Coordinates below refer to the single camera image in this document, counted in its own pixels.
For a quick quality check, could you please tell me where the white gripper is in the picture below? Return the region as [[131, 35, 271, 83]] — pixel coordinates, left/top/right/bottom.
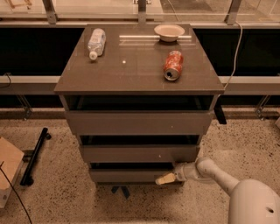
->
[[156, 163, 198, 185]]

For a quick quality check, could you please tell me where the grey drawer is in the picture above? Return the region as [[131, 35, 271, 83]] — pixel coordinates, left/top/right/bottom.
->
[[89, 169, 171, 184], [80, 145, 200, 163], [66, 111, 213, 136]]

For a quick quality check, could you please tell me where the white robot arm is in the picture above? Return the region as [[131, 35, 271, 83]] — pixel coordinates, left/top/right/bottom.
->
[[155, 157, 280, 224]]

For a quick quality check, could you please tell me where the grey drawer cabinet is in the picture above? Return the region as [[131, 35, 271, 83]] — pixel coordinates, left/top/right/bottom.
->
[[53, 24, 225, 187]]

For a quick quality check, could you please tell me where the red soda can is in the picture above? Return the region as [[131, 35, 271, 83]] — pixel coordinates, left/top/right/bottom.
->
[[164, 51, 184, 81]]

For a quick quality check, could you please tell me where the white paper bowl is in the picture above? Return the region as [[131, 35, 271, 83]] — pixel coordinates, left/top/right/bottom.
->
[[154, 24, 185, 42]]

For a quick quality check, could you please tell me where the black metal bar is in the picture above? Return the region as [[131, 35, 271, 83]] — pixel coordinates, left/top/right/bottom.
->
[[20, 128, 52, 186]]

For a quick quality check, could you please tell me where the clear plastic water bottle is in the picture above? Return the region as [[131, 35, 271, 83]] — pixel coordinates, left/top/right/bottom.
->
[[87, 28, 106, 60]]

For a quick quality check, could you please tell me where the cardboard box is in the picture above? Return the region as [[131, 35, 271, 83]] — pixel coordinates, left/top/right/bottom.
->
[[0, 136, 24, 208]]

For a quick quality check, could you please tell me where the metal window railing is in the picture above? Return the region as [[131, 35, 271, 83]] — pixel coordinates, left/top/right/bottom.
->
[[0, 0, 280, 28]]

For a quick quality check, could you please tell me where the white cable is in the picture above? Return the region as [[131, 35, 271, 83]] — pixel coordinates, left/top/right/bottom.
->
[[222, 21, 244, 90]]

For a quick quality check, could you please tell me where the black cable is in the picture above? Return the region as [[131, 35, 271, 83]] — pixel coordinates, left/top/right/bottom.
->
[[0, 160, 35, 224]]

